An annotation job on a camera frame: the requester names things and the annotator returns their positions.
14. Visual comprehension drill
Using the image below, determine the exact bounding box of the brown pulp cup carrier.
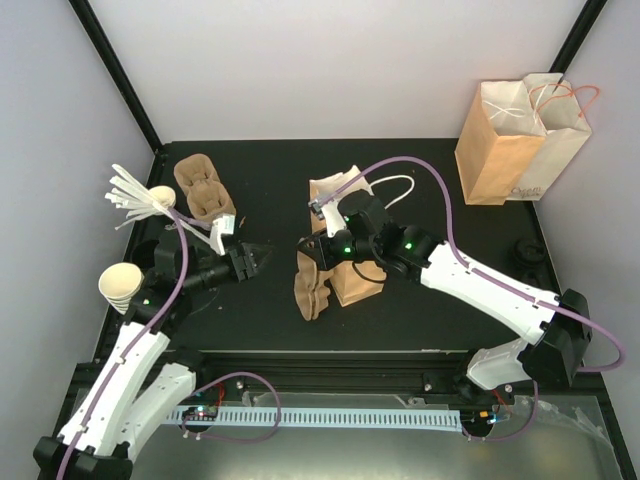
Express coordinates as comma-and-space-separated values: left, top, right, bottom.
294, 252, 333, 321

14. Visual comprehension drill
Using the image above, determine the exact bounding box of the small brown paper bag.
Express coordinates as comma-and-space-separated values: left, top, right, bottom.
309, 165, 415, 307

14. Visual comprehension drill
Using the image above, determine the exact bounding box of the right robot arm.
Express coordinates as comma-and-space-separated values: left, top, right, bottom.
297, 190, 592, 403

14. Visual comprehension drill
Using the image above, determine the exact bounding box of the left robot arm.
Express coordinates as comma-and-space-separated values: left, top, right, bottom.
33, 233, 273, 479

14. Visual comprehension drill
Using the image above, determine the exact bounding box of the stack of pulp cup carriers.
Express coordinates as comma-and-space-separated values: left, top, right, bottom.
174, 153, 236, 224

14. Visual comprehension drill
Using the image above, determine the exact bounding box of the cup holding straws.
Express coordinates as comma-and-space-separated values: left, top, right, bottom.
148, 185, 176, 215

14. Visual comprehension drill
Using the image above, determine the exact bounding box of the stack of paper cups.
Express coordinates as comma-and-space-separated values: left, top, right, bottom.
98, 262, 144, 315

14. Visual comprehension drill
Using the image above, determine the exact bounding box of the black cup lids stack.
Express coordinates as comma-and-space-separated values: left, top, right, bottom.
514, 239, 547, 265

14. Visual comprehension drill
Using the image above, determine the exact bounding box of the large brown paper bag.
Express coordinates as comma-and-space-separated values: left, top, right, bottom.
454, 80, 546, 205

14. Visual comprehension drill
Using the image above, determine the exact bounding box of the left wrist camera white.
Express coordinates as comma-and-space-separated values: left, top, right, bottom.
209, 213, 235, 256

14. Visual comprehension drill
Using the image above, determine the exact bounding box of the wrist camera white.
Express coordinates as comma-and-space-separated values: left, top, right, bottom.
209, 213, 235, 256
309, 198, 347, 238

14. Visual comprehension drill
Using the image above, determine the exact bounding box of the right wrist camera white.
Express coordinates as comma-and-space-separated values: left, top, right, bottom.
309, 198, 347, 238

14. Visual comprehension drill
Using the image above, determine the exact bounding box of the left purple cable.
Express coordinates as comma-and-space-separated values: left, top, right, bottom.
54, 209, 221, 480

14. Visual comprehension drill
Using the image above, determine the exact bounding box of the light blue cable duct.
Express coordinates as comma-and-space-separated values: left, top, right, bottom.
164, 406, 462, 433

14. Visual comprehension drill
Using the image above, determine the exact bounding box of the white paper bag orange handle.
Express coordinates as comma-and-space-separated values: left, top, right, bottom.
508, 73, 600, 201

